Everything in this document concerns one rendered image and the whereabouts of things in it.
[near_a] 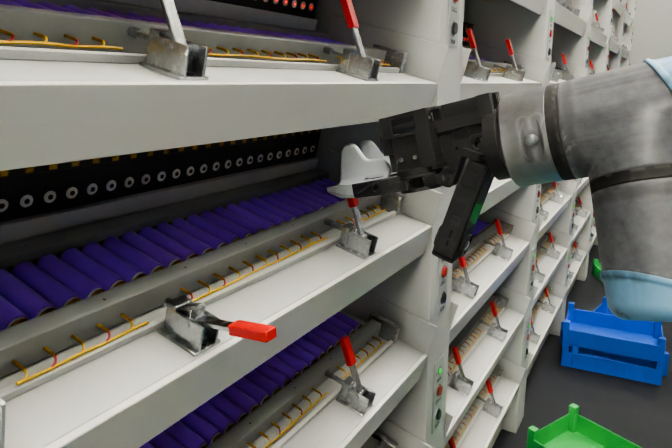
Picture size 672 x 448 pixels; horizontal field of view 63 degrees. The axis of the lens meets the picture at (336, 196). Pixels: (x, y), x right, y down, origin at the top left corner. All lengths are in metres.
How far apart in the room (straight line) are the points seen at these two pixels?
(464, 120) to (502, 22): 0.94
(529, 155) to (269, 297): 0.27
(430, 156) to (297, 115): 0.14
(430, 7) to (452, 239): 0.34
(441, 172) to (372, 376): 0.34
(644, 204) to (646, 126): 0.06
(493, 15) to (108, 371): 1.27
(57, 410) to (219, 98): 0.23
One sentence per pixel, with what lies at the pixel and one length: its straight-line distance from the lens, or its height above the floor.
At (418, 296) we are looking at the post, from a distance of 0.85.
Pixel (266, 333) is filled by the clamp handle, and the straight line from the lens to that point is 0.39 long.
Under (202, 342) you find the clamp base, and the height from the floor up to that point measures 0.76.
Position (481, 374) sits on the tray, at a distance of 1.25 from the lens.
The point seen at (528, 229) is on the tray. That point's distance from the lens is 1.50.
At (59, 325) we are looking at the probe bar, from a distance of 0.42.
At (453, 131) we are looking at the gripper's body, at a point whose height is 0.91.
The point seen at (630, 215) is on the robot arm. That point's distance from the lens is 0.49.
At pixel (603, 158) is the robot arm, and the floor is 0.89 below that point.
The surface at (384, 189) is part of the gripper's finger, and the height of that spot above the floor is 0.85.
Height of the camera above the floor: 0.95
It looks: 12 degrees down
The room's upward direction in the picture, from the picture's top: straight up
